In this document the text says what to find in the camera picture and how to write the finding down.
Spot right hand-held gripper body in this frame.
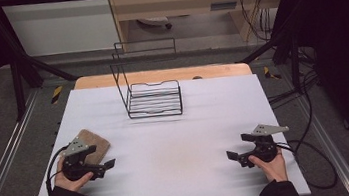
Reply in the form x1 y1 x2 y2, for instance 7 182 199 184
234 120 294 171

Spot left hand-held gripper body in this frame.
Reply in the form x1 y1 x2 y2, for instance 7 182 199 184
58 132 107 185

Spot brown towel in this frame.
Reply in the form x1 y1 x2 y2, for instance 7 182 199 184
74 125 114 168

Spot black wire rack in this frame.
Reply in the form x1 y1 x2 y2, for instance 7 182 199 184
106 35 185 123

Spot person's right hand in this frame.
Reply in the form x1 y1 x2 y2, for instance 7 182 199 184
248 146 289 186

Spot person's left hand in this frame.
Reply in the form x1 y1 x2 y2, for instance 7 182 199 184
51 153 97 195

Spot yellow black floor tape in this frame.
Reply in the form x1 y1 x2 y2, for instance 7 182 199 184
262 64 282 82
48 84 66 105

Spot wooden table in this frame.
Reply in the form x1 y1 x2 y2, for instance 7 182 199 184
72 55 254 97

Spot white cabinet panel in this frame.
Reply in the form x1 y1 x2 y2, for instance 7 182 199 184
2 0 122 62

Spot office chair base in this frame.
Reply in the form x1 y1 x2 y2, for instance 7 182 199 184
136 14 174 34

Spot light wooden desk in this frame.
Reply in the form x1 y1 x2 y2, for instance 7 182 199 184
106 0 301 58

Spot left hand-held gripper black cable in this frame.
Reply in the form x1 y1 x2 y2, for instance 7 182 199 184
41 145 74 196

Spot hand-held gripper black cable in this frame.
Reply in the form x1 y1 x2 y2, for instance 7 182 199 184
275 134 340 196
41 145 74 196

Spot right hand-held gripper black cable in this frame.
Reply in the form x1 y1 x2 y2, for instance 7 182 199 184
275 134 340 196

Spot bundle of black floor cables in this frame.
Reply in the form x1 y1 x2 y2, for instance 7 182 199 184
262 44 325 110

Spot black metal frame stand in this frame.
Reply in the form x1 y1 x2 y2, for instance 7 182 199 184
0 0 84 124
234 20 308 102

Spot hanging cables under desk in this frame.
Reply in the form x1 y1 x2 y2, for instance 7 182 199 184
238 0 274 45

